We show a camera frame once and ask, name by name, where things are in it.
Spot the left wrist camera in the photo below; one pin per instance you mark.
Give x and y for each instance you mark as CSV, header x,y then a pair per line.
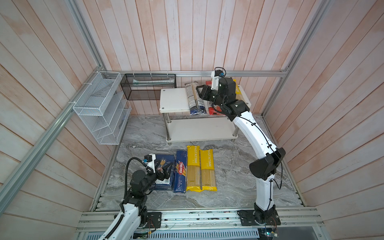
x,y
149,161

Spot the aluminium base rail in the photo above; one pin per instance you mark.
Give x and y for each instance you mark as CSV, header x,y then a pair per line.
x,y
194,219

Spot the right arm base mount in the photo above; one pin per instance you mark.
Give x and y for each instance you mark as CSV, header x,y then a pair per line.
x,y
258,217

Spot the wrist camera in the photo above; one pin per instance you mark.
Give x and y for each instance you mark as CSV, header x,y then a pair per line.
x,y
149,161
216,74

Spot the white wire mesh rack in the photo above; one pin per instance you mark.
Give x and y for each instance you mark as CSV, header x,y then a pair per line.
x,y
102,109

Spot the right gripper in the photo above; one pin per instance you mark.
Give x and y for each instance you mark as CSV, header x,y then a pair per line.
x,y
205,93

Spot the narrow blue Barilla spaghetti box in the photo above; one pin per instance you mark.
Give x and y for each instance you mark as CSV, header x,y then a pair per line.
x,y
180,178

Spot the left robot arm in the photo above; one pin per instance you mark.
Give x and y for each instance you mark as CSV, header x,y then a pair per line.
x,y
134,221

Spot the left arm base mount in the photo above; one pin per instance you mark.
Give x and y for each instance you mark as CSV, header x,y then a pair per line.
x,y
151,220

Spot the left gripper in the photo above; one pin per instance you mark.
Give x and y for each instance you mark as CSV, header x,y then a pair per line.
x,y
166,174

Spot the yellow Pastatime spaghetti bag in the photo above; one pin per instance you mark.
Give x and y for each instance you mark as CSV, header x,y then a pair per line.
x,y
208,171
238,91
193,169

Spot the red spaghetti bag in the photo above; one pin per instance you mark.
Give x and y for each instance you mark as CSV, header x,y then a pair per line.
x,y
215,110

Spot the wide blue Barilla pasta box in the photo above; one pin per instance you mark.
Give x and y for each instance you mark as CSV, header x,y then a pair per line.
x,y
165,185

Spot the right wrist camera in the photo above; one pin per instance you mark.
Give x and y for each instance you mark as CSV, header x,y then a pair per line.
x,y
216,74

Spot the black wire mesh basket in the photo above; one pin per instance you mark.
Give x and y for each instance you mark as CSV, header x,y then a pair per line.
x,y
146,87

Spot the white two-tier shelf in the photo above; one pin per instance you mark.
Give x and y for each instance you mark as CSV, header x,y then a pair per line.
x,y
192,128

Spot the dark blue clear spaghetti bag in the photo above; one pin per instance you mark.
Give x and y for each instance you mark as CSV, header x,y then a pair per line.
x,y
196,104

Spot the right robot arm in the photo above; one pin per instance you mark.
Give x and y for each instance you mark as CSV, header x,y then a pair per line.
x,y
268,155

